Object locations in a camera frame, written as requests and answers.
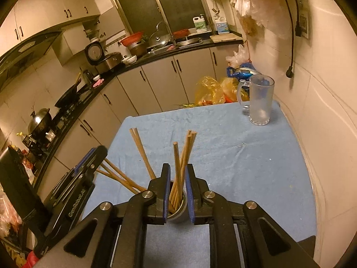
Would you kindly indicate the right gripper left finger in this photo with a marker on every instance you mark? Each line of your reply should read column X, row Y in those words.
column 159, row 208

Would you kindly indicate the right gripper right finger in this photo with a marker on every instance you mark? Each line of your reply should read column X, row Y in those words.
column 199, row 211

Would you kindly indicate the wooden chopstick two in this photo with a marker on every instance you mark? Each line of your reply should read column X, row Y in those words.
column 125, row 177

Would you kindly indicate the wooden chopstick nine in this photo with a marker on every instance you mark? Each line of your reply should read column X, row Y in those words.
column 187, row 156

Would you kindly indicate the wooden chopstick six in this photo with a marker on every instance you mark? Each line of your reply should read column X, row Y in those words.
column 184, row 161

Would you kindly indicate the wooden chopstick four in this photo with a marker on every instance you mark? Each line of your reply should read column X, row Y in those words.
column 115, row 180

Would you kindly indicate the wooden chopstick eight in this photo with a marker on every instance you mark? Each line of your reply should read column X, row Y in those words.
column 184, row 156

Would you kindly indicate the wooden chopstick five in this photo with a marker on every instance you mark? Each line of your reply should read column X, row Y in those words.
column 143, row 154

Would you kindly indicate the wooden chopstick one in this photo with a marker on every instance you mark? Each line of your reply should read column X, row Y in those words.
column 133, row 136

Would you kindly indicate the wooden chopstick seven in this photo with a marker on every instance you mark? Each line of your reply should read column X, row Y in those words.
column 177, row 173

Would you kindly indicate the wooden chopstick three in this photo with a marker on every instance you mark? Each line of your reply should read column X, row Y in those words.
column 108, row 170

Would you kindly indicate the kitchen faucet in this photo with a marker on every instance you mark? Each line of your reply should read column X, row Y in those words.
column 165, row 27

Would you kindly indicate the black chopstick holder cup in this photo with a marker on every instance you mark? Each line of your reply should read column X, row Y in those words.
column 181, row 214

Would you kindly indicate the blue towel table cover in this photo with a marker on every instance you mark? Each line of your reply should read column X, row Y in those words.
column 239, row 160

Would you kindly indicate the steel pot with lid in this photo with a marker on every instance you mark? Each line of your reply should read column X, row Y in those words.
column 40, row 123

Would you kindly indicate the black phone on table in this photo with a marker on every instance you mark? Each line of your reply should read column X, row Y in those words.
column 308, row 245

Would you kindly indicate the frosted glass mug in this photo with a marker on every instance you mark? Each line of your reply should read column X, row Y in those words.
column 259, row 105

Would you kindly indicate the yellow plastic bag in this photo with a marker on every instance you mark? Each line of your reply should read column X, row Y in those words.
column 209, row 91

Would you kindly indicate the black wok pan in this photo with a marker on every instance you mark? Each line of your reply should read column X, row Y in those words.
column 70, row 95

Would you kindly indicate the black range hood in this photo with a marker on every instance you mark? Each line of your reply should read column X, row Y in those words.
column 20, row 57

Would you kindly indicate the rice cooker open lid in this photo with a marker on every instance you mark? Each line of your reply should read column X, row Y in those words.
column 102, row 62

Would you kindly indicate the glass pot lid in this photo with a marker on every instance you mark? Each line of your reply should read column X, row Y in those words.
column 159, row 39

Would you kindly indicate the red plastic basin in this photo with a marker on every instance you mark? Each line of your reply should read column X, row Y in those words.
column 132, row 39

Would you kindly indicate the wooden cutting board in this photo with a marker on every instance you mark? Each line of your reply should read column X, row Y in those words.
column 226, row 37

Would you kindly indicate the blue label detergent jug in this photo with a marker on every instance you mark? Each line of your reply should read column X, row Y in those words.
column 221, row 25

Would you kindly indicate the green label detergent jug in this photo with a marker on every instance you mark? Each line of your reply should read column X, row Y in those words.
column 200, row 23

